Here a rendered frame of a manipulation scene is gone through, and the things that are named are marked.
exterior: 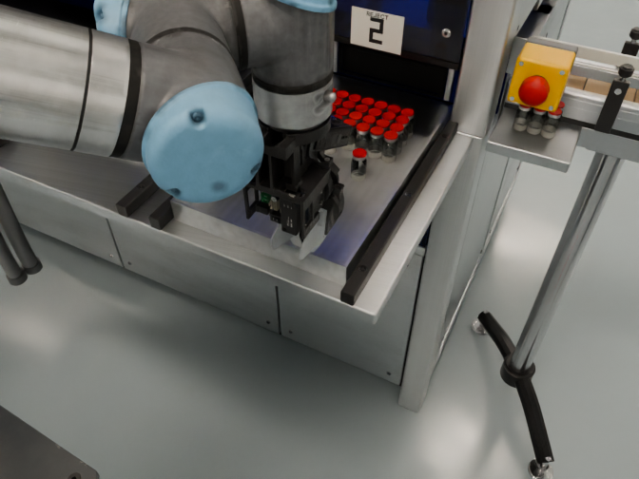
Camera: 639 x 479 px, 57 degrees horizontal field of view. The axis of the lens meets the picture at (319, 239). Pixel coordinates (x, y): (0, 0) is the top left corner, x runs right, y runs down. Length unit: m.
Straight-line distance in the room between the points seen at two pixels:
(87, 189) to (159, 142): 0.57
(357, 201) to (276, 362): 0.95
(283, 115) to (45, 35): 0.24
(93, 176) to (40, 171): 0.08
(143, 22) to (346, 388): 1.33
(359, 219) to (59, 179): 0.45
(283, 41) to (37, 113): 0.22
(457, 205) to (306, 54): 0.62
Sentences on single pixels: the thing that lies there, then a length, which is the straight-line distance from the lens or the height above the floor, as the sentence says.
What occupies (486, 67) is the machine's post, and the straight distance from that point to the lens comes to 0.93.
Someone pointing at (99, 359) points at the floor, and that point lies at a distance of 1.83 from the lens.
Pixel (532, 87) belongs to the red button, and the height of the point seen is 1.01.
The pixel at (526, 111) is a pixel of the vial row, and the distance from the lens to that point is 1.01.
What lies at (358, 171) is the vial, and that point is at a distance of 0.86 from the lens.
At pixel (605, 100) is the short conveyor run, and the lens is 1.05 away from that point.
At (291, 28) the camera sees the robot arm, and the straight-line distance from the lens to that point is 0.50.
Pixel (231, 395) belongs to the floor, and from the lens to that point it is 1.68.
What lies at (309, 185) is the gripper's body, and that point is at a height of 1.05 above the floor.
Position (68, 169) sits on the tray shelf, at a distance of 0.97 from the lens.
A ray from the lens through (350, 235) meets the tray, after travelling 0.79.
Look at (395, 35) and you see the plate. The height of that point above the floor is 1.02.
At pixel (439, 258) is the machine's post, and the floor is 0.59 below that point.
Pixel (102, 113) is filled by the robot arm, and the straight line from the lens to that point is 0.37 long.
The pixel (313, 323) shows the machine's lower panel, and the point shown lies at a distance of 1.54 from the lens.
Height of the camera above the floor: 1.44
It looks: 45 degrees down
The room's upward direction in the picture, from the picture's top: straight up
